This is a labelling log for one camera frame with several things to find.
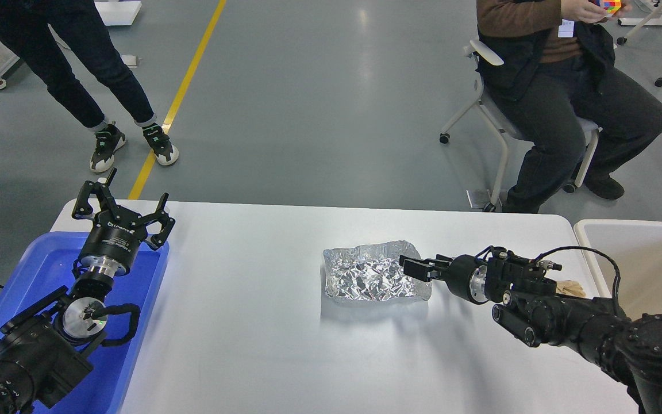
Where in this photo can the aluminium foil tray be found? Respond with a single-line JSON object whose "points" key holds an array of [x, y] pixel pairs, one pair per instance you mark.
{"points": [[372, 274]]}

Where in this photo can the white plastic bin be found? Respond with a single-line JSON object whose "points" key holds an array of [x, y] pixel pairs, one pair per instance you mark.
{"points": [[636, 247]]}

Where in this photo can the colourful puzzle cube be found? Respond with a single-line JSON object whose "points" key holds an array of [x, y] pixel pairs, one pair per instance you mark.
{"points": [[610, 6]]}

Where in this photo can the blue plastic bin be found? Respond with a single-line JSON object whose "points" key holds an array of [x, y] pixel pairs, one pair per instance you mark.
{"points": [[47, 265]]}

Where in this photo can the white office chair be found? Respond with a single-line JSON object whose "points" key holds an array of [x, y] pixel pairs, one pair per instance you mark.
{"points": [[488, 199]]}

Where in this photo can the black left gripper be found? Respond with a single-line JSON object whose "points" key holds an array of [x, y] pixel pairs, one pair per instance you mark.
{"points": [[111, 243]]}

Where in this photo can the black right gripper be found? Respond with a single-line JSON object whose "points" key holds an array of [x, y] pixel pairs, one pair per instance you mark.
{"points": [[464, 275]]}

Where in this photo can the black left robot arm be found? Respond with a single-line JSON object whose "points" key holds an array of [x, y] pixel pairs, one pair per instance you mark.
{"points": [[44, 349]]}

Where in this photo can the crumpled brown paper ball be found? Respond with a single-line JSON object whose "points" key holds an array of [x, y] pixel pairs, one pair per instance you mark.
{"points": [[570, 288]]}

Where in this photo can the white flat board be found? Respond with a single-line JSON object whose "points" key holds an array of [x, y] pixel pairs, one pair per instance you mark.
{"points": [[118, 13]]}

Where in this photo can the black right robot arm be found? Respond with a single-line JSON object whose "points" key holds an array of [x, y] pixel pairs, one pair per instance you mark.
{"points": [[527, 305]]}

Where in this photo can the seated person brown sweater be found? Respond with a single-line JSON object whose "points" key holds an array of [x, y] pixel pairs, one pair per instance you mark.
{"points": [[559, 66]]}

